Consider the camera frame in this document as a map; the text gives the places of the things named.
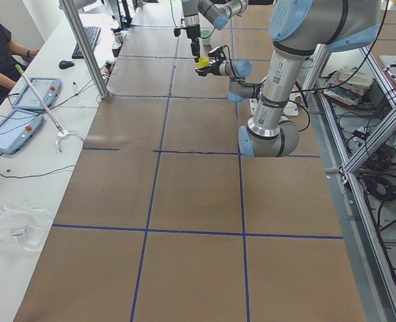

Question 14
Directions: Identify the black camera cable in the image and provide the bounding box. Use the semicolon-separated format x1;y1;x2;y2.
214;0;390;132

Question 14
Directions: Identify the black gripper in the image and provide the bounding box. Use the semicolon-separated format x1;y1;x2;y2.
185;25;201;62
195;58;226;76

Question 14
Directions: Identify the black marker pen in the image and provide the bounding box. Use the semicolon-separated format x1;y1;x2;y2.
72;81;79;96

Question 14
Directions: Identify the aluminium frame post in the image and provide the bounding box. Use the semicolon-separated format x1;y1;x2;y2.
59;0;109;99

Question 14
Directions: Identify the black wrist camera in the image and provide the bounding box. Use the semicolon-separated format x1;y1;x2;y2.
208;45;226;58

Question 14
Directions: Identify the lower teach pendant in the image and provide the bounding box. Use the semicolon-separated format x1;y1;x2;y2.
0;109;44;155

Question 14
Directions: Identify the teach pendant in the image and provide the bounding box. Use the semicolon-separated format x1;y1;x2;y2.
0;109;44;155
11;76;62;111

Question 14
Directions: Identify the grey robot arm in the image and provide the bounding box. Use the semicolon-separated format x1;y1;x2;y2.
181;0;248;62
238;1;381;157

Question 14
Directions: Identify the black keyboard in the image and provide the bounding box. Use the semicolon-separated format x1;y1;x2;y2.
71;25;102;60

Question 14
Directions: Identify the light green plastic cup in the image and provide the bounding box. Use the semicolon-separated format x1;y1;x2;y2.
201;29;212;46

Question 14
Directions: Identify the clear plastic bag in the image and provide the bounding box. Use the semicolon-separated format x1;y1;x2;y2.
0;204;54;258

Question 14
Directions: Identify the yellow plastic cup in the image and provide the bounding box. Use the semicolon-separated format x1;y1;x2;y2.
195;56;210;70

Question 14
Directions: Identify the stack of books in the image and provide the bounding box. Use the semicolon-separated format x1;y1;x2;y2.
324;66;375;106

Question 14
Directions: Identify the upper teach pendant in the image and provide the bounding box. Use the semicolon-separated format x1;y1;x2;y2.
11;76;62;111

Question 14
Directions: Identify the green handled reacher grabber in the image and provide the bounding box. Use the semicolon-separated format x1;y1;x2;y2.
15;64;84;154

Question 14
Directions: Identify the small metal cup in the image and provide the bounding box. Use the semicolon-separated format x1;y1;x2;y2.
114;32;123;44

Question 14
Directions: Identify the black computer mouse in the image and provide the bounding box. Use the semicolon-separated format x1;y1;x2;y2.
58;60;75;70

